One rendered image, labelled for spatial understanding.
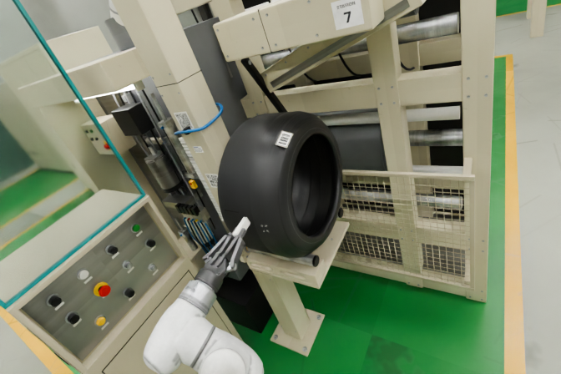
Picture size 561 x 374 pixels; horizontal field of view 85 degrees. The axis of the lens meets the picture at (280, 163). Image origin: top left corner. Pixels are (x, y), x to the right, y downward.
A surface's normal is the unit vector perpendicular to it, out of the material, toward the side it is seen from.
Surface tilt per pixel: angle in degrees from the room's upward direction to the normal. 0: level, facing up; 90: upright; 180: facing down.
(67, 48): 90
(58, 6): 90
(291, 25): 90
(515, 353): 0
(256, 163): 40
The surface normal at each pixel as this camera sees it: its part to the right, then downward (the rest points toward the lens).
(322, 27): -0.47, 0.56
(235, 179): -0.56, -0.07
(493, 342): -0.30, -0.83
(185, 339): 0.33, -0.45
